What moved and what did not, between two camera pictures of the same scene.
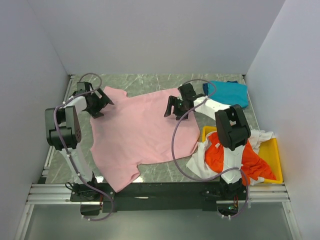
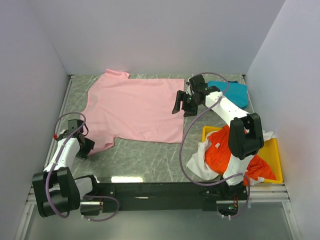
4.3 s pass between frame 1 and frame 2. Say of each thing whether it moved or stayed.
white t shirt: stayed
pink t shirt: moved
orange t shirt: stayed
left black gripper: moved
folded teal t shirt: stayed
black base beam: stayed
